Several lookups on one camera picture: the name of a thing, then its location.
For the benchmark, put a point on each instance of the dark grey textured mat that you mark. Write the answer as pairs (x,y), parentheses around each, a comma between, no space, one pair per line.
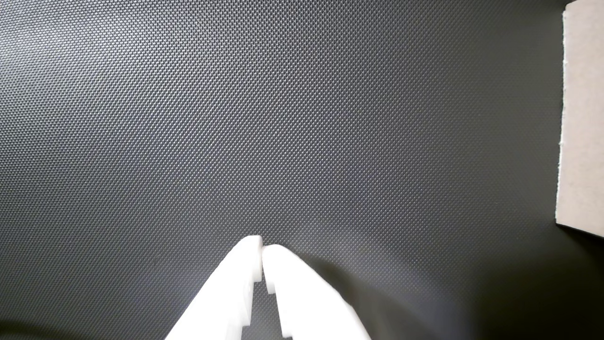
(283,141)

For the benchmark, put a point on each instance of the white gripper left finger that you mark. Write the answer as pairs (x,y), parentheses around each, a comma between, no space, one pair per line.
(226,293)

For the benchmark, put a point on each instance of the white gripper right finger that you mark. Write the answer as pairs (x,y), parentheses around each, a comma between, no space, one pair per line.
(306,307)

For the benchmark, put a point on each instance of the small open cardboard box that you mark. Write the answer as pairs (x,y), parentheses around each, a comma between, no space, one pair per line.
(583,118)

